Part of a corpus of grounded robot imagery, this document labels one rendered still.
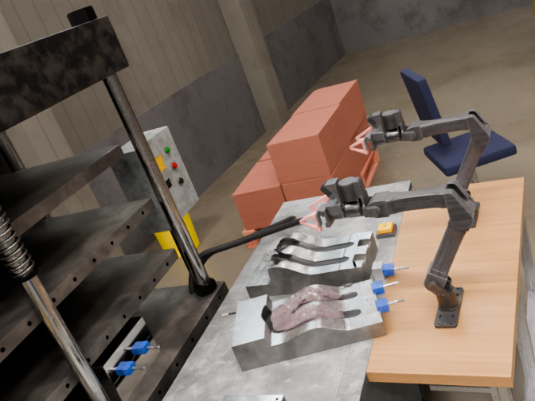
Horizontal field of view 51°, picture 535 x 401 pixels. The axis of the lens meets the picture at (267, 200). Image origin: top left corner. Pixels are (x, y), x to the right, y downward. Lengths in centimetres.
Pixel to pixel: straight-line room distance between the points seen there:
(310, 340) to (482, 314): 55
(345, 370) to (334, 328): 14
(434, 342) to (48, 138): 339
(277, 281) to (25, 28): 343
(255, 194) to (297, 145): 55
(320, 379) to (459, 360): 42
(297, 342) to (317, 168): 236
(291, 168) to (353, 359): 250
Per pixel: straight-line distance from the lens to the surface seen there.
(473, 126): 223
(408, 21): 1074
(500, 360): 175
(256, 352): 194
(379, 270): 215
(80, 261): 207
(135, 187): 255
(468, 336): 184
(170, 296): 267
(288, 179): 422
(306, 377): 186
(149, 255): 251
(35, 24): 513
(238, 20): 737
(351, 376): 181
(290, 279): 222
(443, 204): 171
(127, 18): 597
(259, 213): 442
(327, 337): 190
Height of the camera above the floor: 197
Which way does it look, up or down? 21 degrees down
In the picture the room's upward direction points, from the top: 21 degrees counter-clockwise
